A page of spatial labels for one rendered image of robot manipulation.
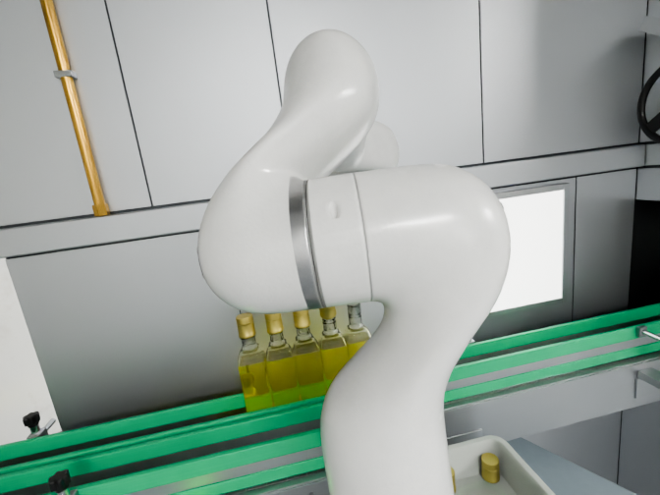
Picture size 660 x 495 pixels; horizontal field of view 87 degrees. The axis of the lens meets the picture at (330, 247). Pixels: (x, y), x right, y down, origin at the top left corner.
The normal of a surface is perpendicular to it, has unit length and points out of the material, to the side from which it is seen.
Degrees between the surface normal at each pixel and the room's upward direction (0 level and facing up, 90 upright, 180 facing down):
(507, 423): 90
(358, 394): 46
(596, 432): 90
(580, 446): 90
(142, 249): 90
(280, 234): 68
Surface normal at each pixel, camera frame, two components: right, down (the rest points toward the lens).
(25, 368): 0.62, 0.09
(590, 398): 0.18, 0.19
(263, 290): 0.00, 0.58
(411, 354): -0.64, -0.27
